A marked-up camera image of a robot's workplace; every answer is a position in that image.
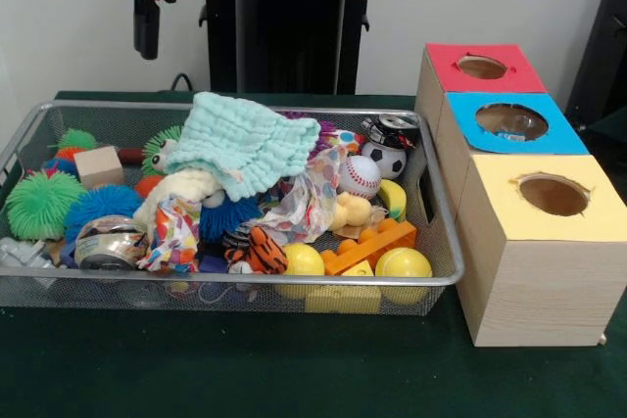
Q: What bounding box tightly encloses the small soccer ball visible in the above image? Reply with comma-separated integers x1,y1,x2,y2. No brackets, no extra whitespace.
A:
361,141,408,180

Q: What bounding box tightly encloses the black upright stand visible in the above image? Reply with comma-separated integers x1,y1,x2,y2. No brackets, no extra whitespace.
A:
562,0,627,138

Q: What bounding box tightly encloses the plain wooden cube block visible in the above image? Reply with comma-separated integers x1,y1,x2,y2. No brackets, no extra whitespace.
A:
72,146,126,190

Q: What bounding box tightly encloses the crushed cream can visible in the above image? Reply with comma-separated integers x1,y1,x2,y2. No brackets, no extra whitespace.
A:
73,215,151,271

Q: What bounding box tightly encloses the wooden three-hole box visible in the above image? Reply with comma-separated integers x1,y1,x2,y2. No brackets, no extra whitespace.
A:
413,42,627,348

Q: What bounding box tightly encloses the black looped cable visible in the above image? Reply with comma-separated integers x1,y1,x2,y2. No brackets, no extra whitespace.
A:
169,72,197,92

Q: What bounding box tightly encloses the mint green muslin cloth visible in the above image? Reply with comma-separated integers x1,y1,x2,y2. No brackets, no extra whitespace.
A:
164,91,322,203

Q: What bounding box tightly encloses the white baseball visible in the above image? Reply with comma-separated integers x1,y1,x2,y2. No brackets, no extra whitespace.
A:
337,155,382,202

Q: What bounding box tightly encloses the green spiky ball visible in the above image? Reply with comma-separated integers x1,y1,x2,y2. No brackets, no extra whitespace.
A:
5,168,87,241

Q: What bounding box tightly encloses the clear bottle with blue label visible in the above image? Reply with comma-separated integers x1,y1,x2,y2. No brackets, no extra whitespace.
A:
493,114,539,143

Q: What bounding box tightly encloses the blue spiky ball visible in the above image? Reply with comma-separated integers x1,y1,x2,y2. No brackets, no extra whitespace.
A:
66,185,146,243

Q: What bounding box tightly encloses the polka dot cloth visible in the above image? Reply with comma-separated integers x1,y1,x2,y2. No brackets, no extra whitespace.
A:
136,195,202,273
264,146,349,246

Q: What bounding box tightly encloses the cream muslin cloth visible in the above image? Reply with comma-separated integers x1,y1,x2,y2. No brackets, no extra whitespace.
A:
132,167,226,228

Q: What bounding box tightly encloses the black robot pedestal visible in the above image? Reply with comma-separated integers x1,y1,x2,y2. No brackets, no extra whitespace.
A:
198,0,396,95

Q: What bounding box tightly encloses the silver wire mesh bin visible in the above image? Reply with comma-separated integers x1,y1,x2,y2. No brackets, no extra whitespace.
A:
0,100,465,315

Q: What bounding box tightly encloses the dark green table cloth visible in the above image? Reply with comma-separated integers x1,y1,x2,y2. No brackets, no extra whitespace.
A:
587,103,627,138
0,89,627,418

